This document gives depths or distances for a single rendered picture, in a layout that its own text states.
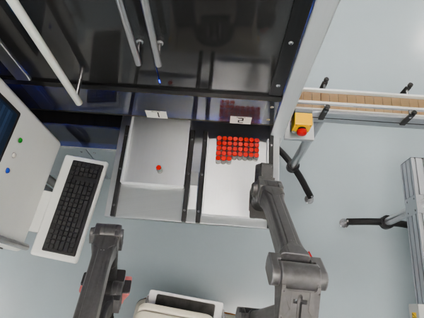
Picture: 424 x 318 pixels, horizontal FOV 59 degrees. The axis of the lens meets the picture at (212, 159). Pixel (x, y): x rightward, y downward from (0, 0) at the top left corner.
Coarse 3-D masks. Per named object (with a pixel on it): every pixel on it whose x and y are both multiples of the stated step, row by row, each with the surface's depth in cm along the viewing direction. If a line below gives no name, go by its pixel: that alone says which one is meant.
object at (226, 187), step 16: (208, 144) 162; (208, 160) 159; (240, 160) 159; (208, 176) 157; (224, 176) 157; (240, 176) 157; (208, 192) 154; (224, 192) 154; (240, 192) 154; (208, 208) 152; (224, 208) 152; (240, 208) 152
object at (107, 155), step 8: (64, 152) 201; (72, 152) 200; (80, 152) 199; (88, 152) 200; (96, 152) 197; (104, 152) 196; (112, 152) 195; (56, 160) 214; (104, 160) 208; (112, 160) 207; (56, 168) 228; (112, 168) 220
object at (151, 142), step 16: (144, 128) 165; (160, 128) 165; (176, 128) 165; (128, 144) 160; (144, 144) 162; (160, 144) 162; (176, 144) 162; (128, 160) 159; (144, 160) 159; (160, 160) 159; (176, 160) 159; (128, 176) 157; (144, 176) 157; (160, 176) 157; (176, 176) 157
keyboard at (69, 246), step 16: (80, 176) 164; (96, 176) 162; (64, 192) 160; (80, 192) 160; (64, 208) 157; (80, 208) 157; (64, 224) 155; (80, 224) 155; (48, 240) 152; (64, 240) 152
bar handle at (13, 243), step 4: (0, 236) 126; (0, 240) 126; (4, 240) 129; (8, 240) 131; (12, 240) 134; (16, 240) 137; (8, 244) 132; (12, 244) 134; (16, 244) 137; (20, 244) 139; (24, 244) 142; (20, 248) 141; (24, 248) 143; (28, 248) 146
